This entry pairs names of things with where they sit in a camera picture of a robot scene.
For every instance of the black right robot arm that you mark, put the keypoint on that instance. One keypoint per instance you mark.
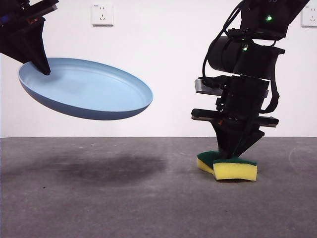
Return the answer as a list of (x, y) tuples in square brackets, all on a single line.
[(247, 59)]

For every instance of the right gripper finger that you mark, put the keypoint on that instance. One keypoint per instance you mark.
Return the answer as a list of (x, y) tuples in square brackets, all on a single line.
[(225, 138), (250, 137)]

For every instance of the white wall socket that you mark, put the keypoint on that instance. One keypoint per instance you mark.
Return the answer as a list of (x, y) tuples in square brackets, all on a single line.
[(102, 15), (309, 21)]

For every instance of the light blue round plate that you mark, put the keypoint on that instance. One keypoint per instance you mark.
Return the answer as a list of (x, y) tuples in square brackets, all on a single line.
[(94, 94)]

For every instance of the yellow sponge with green scourer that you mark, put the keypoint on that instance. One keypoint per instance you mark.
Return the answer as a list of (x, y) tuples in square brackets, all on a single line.
[(235, 171)]

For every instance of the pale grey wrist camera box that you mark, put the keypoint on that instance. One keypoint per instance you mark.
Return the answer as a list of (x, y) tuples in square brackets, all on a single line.
[(200, 90)]

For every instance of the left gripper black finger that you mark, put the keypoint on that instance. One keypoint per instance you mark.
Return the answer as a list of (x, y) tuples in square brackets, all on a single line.
[(27, 42)]

